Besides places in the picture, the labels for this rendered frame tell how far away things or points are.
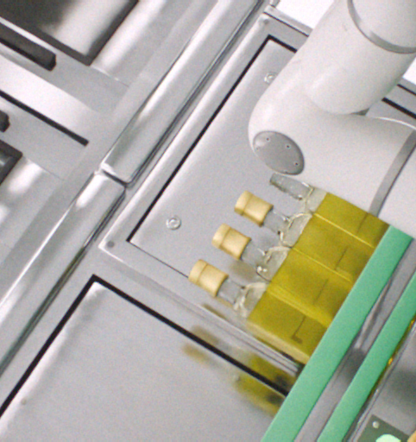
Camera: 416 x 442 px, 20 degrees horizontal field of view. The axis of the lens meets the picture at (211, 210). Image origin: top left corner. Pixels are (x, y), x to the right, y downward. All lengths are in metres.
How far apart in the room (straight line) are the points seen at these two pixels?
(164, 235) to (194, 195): 0.08
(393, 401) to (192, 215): 0.50
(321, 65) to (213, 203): 0.70
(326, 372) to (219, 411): 0.32
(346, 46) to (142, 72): 0.86
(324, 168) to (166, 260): 0.60
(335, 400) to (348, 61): 0.48
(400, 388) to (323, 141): 0.37
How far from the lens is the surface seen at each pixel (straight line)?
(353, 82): 1.04
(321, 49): 1.05
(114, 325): 1.70
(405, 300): 1.42
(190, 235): 1.70
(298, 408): 1.36
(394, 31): 0.99
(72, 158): 1.80
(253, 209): 1.57
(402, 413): 1.36
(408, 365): 1.38
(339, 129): 1.12
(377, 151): 1.12
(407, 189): 1.11
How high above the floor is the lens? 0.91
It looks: 10 degrees up
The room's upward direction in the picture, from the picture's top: 60 degrees counter-clockwise
